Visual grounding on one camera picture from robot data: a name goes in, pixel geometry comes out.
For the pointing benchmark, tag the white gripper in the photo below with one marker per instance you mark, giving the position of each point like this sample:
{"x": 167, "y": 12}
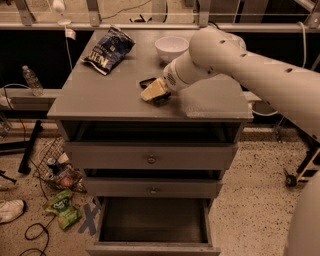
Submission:
{"x": 170, "y": 79}

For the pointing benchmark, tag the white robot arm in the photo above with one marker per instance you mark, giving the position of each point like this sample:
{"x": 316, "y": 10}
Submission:
{"x": 288, "y": 89}

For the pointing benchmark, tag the grey drawer cabinet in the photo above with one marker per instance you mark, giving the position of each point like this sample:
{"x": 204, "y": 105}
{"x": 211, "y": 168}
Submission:
{"x": 109, "y": 109}

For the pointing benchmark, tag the grey top drawer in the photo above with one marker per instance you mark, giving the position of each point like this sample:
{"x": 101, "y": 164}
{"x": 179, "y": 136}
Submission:
{"x": 90, "y": 155}

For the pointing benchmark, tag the grey middle drawer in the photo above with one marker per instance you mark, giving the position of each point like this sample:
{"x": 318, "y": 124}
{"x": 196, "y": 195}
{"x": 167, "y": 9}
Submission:
{"x": 152, "y": 187}

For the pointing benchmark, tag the grey open bottom drawer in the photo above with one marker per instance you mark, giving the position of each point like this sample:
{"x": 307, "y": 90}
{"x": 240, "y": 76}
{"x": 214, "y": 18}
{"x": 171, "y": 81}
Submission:
{"x": 153, "y": 227}

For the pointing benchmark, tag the white bowl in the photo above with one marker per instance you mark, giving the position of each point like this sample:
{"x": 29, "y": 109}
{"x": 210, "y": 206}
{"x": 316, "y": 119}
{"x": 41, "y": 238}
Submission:
{"x": 171, "y": 47}

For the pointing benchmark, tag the blue chip bag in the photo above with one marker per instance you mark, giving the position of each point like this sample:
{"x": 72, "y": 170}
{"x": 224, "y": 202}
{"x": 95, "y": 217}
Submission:
{"x": 110, "y": 50}

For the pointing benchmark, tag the clear plastic water bottle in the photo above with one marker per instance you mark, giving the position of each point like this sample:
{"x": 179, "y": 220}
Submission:
{"x": 32, "y": 81}

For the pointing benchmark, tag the blue tape cross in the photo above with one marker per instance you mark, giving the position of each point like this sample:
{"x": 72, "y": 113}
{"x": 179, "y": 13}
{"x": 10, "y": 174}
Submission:
{"x": 88, "y": 223}

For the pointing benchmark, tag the green snack bag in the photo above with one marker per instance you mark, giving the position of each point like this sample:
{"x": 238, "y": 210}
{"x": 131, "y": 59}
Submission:
{"x": 61, "y": 206}

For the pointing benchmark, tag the black bar on floor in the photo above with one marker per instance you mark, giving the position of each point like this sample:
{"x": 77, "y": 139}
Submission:
{"x": 24, "y": 167}

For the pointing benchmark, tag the wheeled cart base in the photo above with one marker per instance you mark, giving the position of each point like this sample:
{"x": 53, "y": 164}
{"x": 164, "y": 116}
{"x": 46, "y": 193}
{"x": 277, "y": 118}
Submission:
{"x": 305, "y": 170}

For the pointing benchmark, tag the white sneaker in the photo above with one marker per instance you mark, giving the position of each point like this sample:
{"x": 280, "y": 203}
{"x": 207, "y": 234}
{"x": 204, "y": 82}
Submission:
{"x": 11, "y": 210}

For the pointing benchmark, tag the wire basket with items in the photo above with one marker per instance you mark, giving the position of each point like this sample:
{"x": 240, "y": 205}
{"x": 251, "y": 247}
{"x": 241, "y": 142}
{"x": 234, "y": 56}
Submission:
{"x": 56, "y": 170}

